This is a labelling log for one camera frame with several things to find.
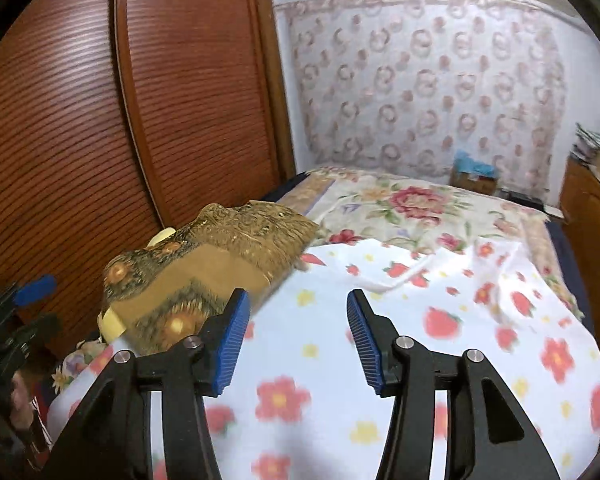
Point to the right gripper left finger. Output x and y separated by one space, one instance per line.
108 435

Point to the floral rose bedspread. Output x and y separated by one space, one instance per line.
349 204

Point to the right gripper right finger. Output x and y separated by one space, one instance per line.
489 434

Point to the left hand holding gripper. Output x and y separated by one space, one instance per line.
21 411

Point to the cardboard box blue contents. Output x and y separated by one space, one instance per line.
472 175

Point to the white strawberry flower blanket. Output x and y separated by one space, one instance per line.
299 407

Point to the yellow plush toy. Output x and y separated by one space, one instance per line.
119 316

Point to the mustard gold patterned garment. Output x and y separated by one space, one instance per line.
189 277

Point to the stack of papers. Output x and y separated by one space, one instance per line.
587 144

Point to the pink circle pattern curtain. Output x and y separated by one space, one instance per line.
405 85

